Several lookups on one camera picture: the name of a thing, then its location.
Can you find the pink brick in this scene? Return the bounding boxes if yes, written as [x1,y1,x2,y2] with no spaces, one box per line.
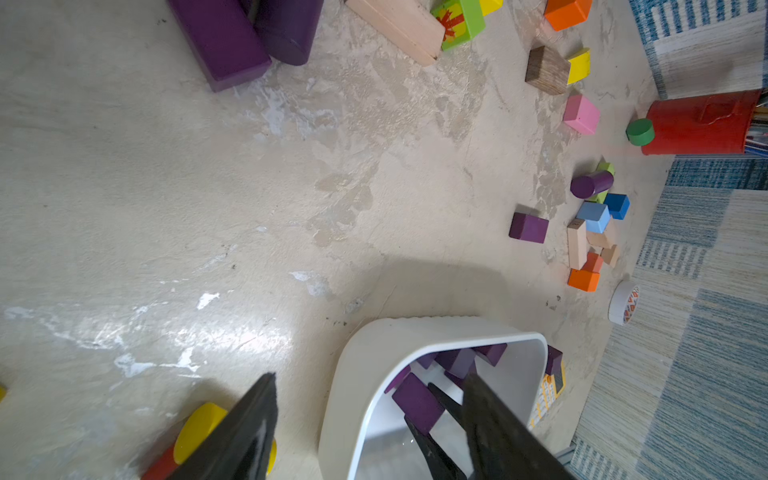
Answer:
[563,94,601,135]

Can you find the long purple brick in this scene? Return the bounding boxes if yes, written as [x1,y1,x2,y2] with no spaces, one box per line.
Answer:
[168,0,272,92]

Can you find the orange small cube back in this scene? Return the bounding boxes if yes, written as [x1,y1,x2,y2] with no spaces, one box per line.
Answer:
[544,0,593,31]

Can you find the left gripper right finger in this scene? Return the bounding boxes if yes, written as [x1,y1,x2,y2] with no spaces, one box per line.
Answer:
[461,374,572,479]

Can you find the red cube block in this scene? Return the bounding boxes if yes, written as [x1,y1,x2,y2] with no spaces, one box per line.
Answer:
[141,446,178,480]

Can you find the yellow small block back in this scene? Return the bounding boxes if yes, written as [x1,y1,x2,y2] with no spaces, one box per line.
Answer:
[567,48,591,85]

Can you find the red pen cup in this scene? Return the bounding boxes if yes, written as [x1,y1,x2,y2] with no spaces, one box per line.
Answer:
[641,90,761,156]

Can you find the small purple cube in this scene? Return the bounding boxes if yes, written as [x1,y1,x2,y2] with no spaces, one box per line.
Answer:
[392,373,445,435]

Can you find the brown wooden brick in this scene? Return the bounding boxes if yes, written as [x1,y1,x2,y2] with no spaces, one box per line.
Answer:
[525,45,571,95]

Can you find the roll of tape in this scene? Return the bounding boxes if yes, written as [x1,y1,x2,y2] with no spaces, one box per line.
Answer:
[608,280,639,325]

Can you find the purple half cylinder block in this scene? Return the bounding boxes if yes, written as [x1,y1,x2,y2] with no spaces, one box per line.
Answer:
[239,0,324,66]

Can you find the lime green brick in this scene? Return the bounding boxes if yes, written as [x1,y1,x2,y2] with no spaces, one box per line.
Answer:
[430,0,486,51]

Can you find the white plastic storage bin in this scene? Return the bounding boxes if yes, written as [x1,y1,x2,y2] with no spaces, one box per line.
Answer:
[318,316,548,479]

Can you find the blue cube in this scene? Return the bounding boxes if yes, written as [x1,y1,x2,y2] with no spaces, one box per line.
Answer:
[604,193,631,220]

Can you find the orange cube right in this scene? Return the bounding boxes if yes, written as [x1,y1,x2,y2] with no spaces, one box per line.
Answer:
[567,269,601,292]

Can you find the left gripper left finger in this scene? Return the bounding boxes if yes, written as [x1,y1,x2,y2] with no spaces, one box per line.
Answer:
[170,372,278,479]

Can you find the long natural wood brick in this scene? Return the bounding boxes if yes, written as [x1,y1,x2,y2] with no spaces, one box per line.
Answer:
[345,0,445,66]

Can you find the yellow calculator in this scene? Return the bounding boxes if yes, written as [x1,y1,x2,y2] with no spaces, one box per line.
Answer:
[528,362,566,430]

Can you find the yellow cylinder block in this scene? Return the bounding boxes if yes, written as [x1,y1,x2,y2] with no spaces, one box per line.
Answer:
[174,402,277,479]

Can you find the purple flat brick centre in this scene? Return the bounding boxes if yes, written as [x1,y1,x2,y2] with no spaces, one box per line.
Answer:
[509,212,549,244]

